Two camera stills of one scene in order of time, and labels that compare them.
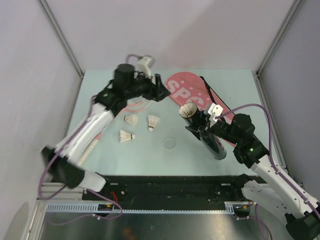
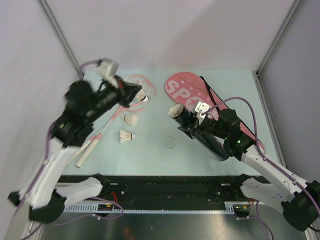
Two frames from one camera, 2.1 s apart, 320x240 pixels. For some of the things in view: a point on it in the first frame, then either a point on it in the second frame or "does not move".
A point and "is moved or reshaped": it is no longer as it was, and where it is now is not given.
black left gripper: (156, 91) to (127, 91)
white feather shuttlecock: (132, 119) does not move
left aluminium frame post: (45, 7) does not move
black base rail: (168, 192) does not move
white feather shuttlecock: (152, 120) is moved or reshaped
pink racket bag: (189, 88) does not move
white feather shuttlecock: (125, 136) does not move
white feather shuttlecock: (188, 110) to (175, 110)
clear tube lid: (169, 143) does not move
